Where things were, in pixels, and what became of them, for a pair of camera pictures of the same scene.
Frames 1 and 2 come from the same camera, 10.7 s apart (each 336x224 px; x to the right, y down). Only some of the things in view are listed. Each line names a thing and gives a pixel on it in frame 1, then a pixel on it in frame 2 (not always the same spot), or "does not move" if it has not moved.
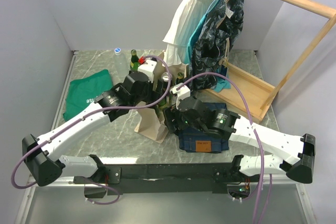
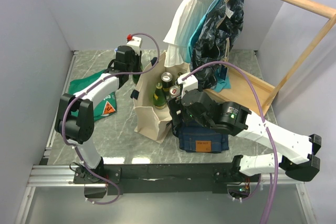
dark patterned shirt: [221, 25] does not move
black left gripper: [153, 96] -> [138, 58]
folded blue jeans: [198, 141] does not move
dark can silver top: [164, 81] does not move
